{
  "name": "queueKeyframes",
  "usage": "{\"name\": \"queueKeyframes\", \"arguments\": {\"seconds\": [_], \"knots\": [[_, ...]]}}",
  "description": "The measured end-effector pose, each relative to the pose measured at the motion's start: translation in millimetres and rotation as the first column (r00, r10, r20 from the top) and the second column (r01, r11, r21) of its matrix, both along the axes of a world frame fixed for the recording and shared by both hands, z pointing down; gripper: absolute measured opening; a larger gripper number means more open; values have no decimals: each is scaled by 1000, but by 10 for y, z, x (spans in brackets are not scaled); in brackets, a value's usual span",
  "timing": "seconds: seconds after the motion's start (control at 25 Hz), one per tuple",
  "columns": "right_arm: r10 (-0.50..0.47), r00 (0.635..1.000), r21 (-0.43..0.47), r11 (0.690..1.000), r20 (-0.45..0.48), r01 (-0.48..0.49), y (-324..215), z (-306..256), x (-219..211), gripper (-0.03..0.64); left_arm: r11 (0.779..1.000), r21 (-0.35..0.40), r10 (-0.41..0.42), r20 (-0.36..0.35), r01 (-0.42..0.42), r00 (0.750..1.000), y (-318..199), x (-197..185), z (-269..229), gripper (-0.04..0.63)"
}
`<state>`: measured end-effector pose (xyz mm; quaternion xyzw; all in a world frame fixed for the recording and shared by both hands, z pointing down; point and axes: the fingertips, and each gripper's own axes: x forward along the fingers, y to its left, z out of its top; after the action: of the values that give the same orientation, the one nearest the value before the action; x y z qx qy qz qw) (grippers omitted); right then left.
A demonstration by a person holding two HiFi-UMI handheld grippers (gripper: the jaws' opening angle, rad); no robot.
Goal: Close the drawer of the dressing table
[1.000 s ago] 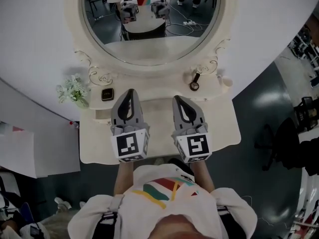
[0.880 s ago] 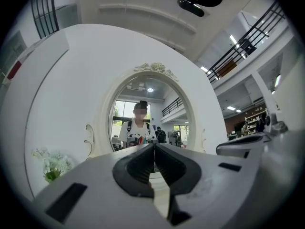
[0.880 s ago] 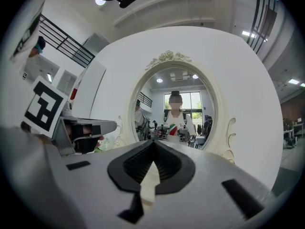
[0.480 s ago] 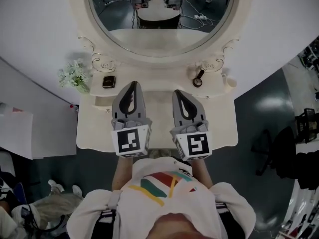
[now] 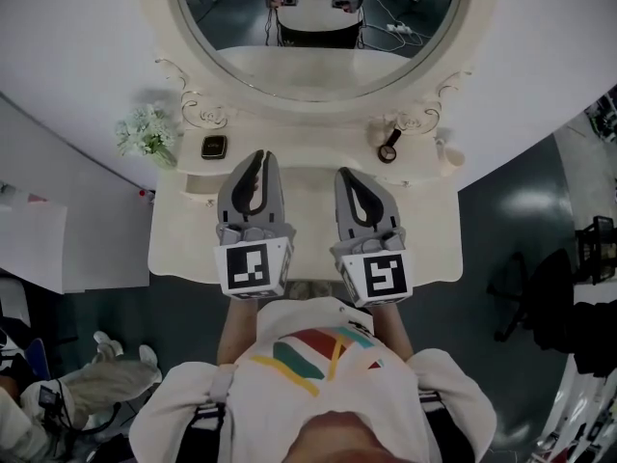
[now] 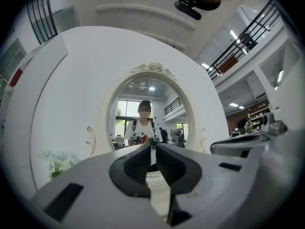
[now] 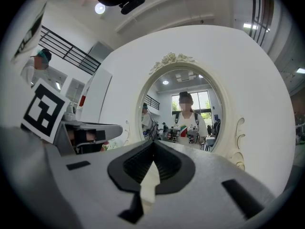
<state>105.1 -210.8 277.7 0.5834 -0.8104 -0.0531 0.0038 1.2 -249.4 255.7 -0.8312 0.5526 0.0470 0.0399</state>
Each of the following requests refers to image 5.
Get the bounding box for person's patterned shoe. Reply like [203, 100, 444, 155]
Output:
[287, 280, 335, 302]

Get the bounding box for white flowers in glass vase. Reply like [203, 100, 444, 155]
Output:
[114, 103, 180, 171]

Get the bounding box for blue chair back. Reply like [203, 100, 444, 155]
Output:
[22, 337, 53, 383]

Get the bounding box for cream dressing table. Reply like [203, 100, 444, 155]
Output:
[147, 108, 467, 289]

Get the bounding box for black office chair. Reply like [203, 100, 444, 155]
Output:
[486, 248, 575, 343]

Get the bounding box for black compact case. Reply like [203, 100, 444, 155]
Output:
[201, 134, 229, 162]

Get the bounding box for person's left forearm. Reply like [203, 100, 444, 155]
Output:
[216, 295, 264, 368]

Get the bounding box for person's face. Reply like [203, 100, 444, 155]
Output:
[292, 410, 402, 463]

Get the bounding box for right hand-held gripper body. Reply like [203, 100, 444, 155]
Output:
[330, 227, 414, 309]

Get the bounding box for black crate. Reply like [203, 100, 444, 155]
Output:
[575, 214, 617, 286]

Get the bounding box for person's right forearm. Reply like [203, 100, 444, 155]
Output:
[370, 300, 416, 362]

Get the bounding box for white cluttered workbench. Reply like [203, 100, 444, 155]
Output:
[534, 354, 617, 463]

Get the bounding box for small black screen device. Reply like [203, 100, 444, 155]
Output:
[37, 384, 63, 410]

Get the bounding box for person's white printed t-shirt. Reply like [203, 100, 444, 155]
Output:
[128, 296, 497, 463]

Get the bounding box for white side cabinet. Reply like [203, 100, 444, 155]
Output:
[0, 92, 151, 295]

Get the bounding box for cream fluffy puff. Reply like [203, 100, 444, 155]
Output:
[368, 116, 396, 147]

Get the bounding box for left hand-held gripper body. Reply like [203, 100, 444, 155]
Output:
[213, 223, 298, 301]

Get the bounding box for black round hand mirror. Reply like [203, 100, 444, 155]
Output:
[377, 128, 403, 165]

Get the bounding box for oval white framed mirror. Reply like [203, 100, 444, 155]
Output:
[139, 0, 502, 129]

